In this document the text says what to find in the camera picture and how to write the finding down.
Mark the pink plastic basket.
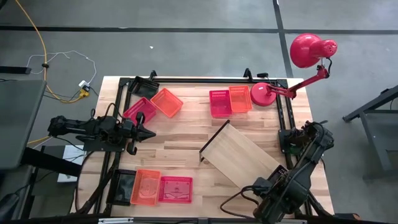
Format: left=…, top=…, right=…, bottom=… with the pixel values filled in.
left=157, top=175, right=194, bottom=205
left=208, top=90, right=233, bottom=119
left=123, top=96, right=157, bottom=126

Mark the white paper box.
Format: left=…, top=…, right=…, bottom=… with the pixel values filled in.
left=57, top=144, right=87, bottom=184

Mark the yellow cable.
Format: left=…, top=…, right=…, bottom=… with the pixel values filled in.
left=14, top=0, right=91, bottom=146

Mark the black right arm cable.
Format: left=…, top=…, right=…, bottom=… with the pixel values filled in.
left=219, top=185, right=266, bottom=219

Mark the black desk crossbar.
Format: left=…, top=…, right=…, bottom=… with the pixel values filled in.
left=20, top=146, right=83, bottom=178

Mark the silver metal bracket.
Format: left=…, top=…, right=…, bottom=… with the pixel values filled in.
left=98, top=217, right=134, bottom=224

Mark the orange plastic basket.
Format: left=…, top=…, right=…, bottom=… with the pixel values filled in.
left=228, top=85, right=253, bottom=114
left=150, top=87, right=184, bottom=119
left=129, top=169, right=162, bottom=207

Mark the wooden shelf with black legs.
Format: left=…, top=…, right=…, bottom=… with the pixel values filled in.
left=198, top=119, right=282, bottom=190

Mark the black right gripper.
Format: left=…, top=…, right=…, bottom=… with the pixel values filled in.
left=252, top=176, right=282, bottom=224

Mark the dark side table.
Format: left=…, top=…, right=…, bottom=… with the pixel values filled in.
left=341, top=84, right=398, bottom=181

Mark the white cable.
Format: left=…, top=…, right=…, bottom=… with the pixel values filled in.
left=26, top=50, right=98, bottom=85

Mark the grey desk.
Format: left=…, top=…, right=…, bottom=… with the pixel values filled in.
left=0, top=79, right=47, bottom=170

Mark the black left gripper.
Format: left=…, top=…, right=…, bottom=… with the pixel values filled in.
left=119, top=111, right=157, bottom=156

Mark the black plastic basket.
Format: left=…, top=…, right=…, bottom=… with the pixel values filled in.
left=127, top=75, right=160, bottom=100
left=106, top=169, right=137, bottom=207

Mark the red desk lamp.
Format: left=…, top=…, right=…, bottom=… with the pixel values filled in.
left=250, top=33, right=338, bottom=107

